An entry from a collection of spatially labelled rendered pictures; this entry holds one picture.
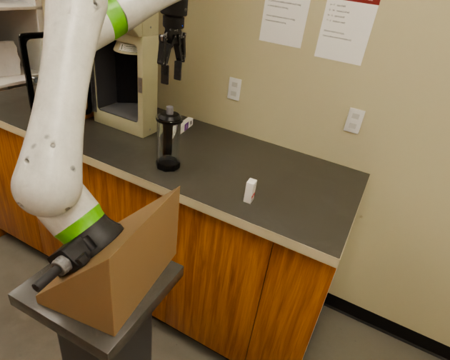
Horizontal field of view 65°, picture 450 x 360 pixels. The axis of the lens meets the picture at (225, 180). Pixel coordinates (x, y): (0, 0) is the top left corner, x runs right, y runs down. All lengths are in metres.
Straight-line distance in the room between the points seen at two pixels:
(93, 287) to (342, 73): 1.36
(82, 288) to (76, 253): 0.08
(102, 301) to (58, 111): 0.41
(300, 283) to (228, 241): 0.31
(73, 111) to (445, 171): 1.54
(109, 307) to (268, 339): 0.94
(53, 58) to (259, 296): 1.12
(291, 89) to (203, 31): 0.55
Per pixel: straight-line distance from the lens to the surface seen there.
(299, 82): 1.80
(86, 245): 0.91
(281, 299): 1.46
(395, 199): 1.90
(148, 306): 0.98
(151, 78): 1.74
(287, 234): 1.25
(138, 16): 1.08
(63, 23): 0.83
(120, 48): 1.77
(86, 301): 0.89
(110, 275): 0.78
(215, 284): 1.58
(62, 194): 0.74
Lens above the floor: 1.69
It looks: 31 degrees down
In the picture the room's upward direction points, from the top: 8 degrees clockwise
